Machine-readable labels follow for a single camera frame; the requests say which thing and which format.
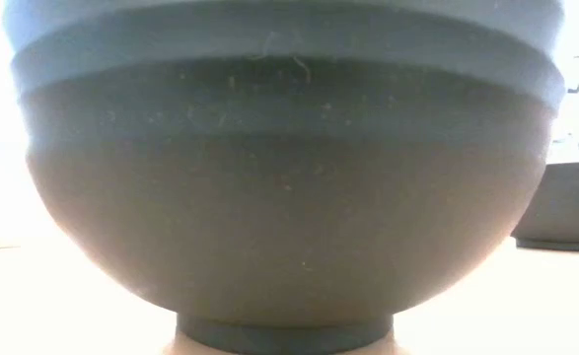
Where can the grey-blue plastic bowl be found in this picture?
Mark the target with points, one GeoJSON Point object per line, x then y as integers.
{"type": "Point", "coordinates": [565, 207]}
{"type": "Point", "coordinates": [289, 197]}

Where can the black ceiling fixture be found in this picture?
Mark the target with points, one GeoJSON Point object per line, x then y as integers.
{"type": "Point", "coordinates": [574, 90]}

